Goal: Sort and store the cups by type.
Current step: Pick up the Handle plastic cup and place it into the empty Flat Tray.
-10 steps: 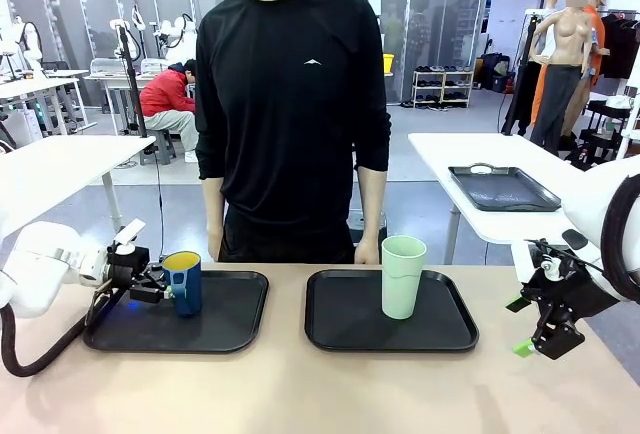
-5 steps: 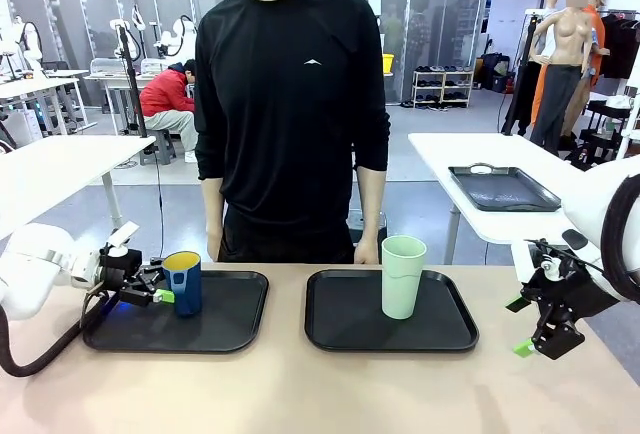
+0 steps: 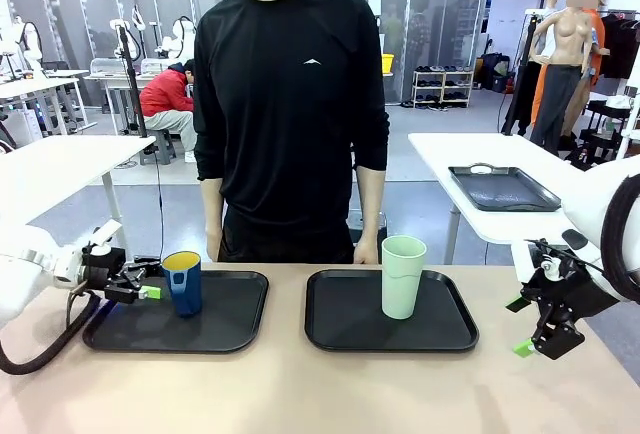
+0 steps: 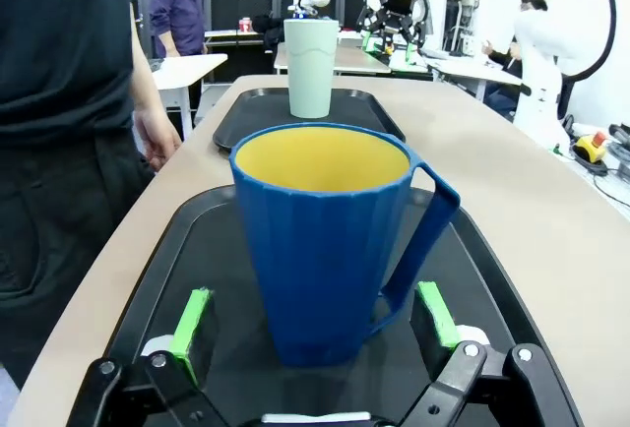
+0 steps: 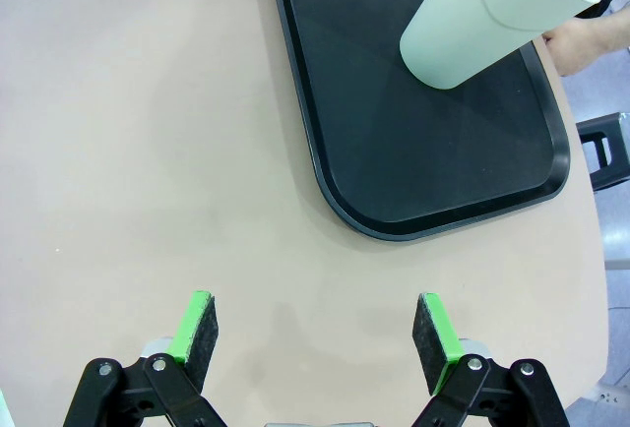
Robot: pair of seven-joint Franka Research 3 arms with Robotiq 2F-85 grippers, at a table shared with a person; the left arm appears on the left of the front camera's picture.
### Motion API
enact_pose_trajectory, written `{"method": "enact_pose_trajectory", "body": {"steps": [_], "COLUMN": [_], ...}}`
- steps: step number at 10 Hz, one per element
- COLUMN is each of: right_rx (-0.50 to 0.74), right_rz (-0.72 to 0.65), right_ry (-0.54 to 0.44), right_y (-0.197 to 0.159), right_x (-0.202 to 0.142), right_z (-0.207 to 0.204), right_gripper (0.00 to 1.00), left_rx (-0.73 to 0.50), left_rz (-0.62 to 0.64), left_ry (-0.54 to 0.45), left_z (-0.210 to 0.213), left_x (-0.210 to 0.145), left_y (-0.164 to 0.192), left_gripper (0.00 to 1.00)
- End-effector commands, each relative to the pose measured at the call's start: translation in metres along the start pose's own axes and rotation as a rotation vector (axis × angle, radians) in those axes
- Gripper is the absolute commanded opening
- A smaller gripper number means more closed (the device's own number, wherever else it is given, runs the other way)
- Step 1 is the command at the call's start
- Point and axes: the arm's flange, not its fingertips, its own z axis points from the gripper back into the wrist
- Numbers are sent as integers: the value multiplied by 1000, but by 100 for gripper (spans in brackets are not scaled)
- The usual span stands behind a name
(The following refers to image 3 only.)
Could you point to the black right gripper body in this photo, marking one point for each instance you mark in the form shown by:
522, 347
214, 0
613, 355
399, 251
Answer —
570, 294

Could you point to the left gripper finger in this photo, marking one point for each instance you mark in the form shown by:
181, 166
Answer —
145, 270
127, 293

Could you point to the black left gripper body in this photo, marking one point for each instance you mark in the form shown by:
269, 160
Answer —
102, 266

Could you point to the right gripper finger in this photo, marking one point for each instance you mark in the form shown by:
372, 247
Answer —
557, 336
529, 296

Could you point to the blue mug yellow inside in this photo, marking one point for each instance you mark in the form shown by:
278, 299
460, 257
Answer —
187, 294

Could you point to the pale green tall cup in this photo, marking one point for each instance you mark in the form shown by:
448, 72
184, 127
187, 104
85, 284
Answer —
402, 279

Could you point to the person's right forearm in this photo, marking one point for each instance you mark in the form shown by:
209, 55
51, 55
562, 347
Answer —
212, 204

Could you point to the person's left forearm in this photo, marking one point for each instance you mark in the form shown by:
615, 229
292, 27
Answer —
371, 204

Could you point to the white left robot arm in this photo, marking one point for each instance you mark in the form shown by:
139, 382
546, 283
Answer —
20, 274

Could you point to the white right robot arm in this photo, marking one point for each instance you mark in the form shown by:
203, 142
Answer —
600, 189

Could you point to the person's right hand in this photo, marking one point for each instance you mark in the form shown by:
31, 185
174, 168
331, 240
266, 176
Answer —
214, 246

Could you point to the person's left hand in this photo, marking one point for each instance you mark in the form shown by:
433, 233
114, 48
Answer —
365, 253

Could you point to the black plastic tray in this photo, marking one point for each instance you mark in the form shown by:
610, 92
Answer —
225, 324
345, 319

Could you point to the white table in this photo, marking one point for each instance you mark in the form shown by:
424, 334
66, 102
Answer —
65, 159
450, 154

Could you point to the light grey plastic stool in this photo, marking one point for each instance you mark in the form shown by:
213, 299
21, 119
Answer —
162, 146

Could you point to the small white item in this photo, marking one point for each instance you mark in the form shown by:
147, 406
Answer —
482, 169

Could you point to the white storage box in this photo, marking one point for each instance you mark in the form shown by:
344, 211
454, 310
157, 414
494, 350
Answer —
25, 124

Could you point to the seated person red jacket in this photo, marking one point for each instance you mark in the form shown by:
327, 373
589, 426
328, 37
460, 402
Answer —
165, 99

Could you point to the black trolley cart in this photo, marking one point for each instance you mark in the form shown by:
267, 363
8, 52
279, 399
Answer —
602, 124

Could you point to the black light stand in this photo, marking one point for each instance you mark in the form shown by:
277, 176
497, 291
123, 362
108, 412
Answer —
132, 84

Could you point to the white background workbench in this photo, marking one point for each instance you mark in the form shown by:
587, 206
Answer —
115, 75
35, 86

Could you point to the white object on cart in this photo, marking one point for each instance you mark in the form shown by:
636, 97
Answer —
620, 101

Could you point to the clear plastic cover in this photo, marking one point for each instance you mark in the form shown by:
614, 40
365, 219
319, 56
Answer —
155, 65
106, 65

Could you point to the person in black clothes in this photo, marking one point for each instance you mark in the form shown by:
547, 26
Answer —
290, 104

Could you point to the wooden shoe rack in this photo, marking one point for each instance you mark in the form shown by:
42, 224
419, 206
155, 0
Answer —
442, 89

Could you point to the dark bags pile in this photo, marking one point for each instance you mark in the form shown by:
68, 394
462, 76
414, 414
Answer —
495, 71

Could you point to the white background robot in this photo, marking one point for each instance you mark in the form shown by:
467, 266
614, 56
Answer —
30, 41
132, 34
177, 34

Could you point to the bare mannequin grey trousers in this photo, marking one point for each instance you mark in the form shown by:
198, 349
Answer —
567, 39

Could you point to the rack of black garments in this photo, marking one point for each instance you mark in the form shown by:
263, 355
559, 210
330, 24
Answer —
622, 44

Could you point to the mannequin in orange clothes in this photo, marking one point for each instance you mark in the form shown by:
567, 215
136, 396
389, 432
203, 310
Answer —
596, 24

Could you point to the yellow plastic basket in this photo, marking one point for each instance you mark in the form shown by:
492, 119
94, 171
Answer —
388, 63

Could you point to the white mannequin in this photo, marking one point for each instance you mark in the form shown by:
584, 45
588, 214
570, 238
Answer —
551, 4

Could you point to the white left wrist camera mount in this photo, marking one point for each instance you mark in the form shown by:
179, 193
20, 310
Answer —
105, 236

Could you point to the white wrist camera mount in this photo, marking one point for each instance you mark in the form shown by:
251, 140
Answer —
105, 236
525, 259

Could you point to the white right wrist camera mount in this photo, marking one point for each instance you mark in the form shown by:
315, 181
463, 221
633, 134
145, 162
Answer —
525, 259

